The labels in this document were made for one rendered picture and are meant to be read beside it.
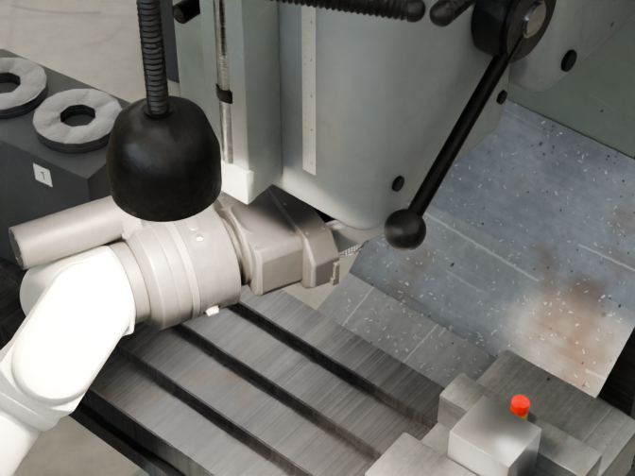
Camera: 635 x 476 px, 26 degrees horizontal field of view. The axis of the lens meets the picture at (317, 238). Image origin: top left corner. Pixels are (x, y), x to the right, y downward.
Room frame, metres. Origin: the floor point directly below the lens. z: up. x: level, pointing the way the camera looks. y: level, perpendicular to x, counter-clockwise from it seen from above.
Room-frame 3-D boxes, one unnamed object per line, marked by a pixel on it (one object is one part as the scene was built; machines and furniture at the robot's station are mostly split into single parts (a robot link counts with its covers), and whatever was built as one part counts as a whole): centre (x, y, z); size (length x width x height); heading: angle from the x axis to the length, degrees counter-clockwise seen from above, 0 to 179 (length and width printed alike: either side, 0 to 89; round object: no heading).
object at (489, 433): (0.73, -0.15, 1.05); 0.06 x 0.05 x 0.06; 51
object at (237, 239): (0.80, 0.06, 1.23); 0.13 x 0.12 x 0.10; 28
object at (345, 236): (0.82, -0.03, 1.23); 0.06 x 0.02 x 0.03; 118
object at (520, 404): (0.77, -0.18, 1.06); 0.02 x 0.02 x 0.03
